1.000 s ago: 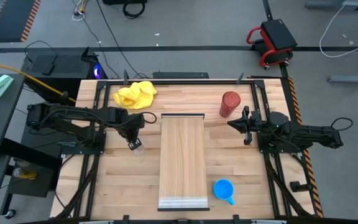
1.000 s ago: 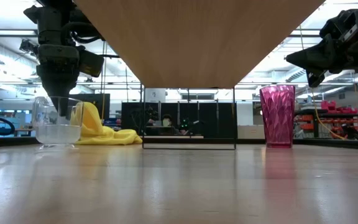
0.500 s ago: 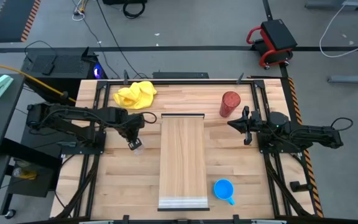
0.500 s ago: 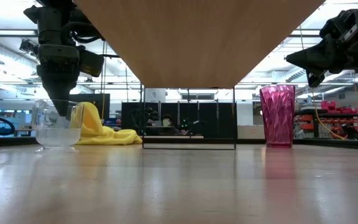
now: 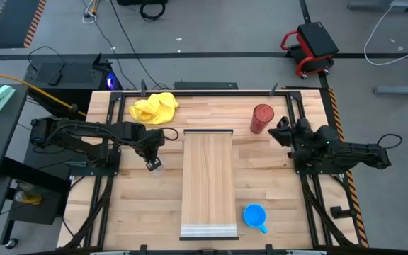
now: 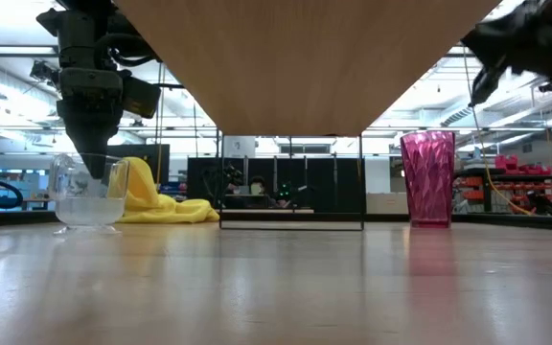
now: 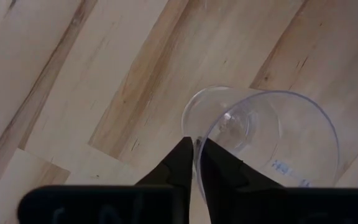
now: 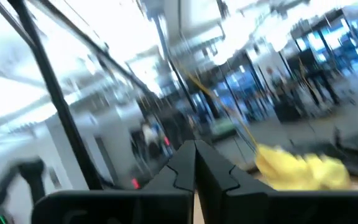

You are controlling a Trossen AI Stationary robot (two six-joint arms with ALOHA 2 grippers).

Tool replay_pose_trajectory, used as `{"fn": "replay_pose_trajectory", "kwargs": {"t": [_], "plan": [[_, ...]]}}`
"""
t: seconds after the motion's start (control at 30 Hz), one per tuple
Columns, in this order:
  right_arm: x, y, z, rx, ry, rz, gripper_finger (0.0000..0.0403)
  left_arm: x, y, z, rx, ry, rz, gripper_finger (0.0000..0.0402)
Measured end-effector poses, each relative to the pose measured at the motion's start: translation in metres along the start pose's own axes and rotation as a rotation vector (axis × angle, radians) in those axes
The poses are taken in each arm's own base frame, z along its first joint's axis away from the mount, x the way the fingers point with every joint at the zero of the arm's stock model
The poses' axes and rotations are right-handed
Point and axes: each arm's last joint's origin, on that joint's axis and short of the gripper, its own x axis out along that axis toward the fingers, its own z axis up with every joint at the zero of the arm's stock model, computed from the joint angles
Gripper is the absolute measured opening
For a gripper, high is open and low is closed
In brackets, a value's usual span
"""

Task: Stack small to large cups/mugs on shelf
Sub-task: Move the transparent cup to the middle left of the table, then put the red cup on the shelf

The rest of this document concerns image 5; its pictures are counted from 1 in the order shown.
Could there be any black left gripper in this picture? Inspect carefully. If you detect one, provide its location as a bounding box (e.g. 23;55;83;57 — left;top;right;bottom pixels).
132;122;166;172

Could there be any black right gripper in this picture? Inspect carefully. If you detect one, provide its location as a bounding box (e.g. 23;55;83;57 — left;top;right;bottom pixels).
267;115;317;159

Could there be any red translucent tumbler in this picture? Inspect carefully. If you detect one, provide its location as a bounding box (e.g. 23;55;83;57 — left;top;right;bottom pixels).
249;103;276;135

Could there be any blue plastic mug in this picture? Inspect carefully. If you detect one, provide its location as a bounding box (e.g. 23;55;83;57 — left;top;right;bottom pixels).
243;203;270;235

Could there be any orange black hazard tape strip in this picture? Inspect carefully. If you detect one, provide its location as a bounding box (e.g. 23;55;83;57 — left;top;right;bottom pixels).
327;88;370;249

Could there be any yellow cloth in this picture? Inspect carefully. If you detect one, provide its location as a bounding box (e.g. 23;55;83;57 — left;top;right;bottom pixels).
128;91;180;125

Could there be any red and black rolling stool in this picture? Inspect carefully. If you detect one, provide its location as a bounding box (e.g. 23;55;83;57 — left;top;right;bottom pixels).
280;21;341;80

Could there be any black wheeled cart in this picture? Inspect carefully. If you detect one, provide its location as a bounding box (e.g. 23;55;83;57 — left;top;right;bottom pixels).
0;157;73;249

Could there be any black computer tower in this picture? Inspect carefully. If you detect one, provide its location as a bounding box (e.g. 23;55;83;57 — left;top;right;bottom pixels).
24;52;123;109

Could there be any yellow bottle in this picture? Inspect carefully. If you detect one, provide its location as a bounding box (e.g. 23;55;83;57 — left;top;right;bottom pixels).
13;190;44;206

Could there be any grey metal floor base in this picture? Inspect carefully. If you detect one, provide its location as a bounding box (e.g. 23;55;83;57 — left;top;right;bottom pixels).
373;74;408;97
346;0;408;12

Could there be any small black device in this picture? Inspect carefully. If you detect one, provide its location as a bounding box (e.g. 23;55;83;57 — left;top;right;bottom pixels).
47;72;64;87

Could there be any black floor device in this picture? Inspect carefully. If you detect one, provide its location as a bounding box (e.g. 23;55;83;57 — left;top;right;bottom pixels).
115;0;169;6

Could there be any mint green stapler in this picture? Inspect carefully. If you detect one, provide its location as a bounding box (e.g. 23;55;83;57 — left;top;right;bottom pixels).
0;84;17;113

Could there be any black mat with hazard stripes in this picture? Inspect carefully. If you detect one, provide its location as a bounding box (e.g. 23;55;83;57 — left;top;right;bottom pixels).
0;0;48;50

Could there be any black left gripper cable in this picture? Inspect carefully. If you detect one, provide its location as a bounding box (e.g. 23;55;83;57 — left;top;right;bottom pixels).
160;126;180;142

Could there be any black aluminium table frame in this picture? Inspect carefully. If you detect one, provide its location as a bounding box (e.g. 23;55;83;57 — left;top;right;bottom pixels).
61;89;360;255

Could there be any black cylinder handle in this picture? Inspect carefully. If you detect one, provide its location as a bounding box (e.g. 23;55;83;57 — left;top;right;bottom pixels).
329;205;358;220

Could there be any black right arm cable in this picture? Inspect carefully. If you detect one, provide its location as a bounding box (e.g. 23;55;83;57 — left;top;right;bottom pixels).
376;132;404;150

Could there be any grey floor cable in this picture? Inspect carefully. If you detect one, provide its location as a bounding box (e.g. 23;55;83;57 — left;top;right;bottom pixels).
93;20;138;90

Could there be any long black floor cable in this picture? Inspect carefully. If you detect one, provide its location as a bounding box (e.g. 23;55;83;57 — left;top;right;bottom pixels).
108;0;169;91

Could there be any white floor cable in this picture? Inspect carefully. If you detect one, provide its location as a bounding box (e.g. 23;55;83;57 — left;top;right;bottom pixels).
363;0;408;67

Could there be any yellow cable with black ball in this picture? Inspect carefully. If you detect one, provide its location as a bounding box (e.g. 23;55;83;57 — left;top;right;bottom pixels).
0;67;89;118

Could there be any coiled black cable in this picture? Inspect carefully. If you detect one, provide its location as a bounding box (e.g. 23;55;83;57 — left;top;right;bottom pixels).
139;1;167;23

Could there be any white cable bundle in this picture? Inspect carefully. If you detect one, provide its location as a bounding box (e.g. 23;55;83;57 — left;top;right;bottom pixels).
81;0;101;26

